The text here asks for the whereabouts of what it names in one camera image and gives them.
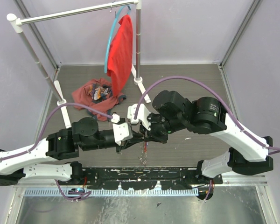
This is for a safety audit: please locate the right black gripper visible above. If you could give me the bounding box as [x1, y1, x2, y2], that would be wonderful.
[139, 111, 187, 144]

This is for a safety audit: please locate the red handled keyring with keys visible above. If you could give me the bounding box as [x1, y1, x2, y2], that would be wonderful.
[139, 141, 148, 167]

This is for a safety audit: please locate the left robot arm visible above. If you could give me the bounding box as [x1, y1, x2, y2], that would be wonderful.
[0, 117, 143, 186]

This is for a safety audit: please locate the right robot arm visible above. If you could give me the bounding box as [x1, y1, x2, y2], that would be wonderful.
[135, 91, 273, 184]

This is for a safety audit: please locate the dark red printed shirt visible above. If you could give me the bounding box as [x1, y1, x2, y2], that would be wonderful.
[71, 78, 126, 115]

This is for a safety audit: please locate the small electronics board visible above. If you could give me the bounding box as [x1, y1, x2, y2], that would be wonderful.
[68, 188, 85, 195]

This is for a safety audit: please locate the bright red shirt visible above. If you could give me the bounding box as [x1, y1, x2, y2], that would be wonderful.
[107, 15, 133, 96]

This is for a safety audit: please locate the white clothes rack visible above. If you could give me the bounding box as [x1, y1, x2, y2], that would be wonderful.
[6, 0, 152, 128]

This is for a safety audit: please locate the blue clothes hanger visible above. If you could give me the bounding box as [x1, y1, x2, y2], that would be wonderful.
[104, 5, 131, 74]

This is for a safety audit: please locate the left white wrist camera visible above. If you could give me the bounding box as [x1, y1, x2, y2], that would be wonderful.
[111, 113, 133, 146]

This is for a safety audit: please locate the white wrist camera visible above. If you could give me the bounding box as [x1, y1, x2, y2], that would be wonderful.
[111, 113, 133, 146]
[127, 104, 151, 131]

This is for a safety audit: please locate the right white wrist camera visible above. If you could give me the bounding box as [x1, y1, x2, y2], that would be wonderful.
[127, 104, 151, 131]

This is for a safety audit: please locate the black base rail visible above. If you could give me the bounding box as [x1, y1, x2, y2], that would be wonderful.
[83, 167, 224, 191]

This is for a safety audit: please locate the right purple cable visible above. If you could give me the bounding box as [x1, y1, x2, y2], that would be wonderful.
[134, 76, 280, 156]

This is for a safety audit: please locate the purple cable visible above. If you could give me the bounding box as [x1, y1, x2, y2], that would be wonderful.
[0, 102, 114, 191]
[134, 76, 280, 156]

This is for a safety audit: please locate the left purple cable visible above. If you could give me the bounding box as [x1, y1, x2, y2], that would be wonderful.
[0, 102, 114, 191]

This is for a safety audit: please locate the grey cable duct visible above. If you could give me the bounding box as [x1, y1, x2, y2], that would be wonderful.
[24, 187, 199, 197]

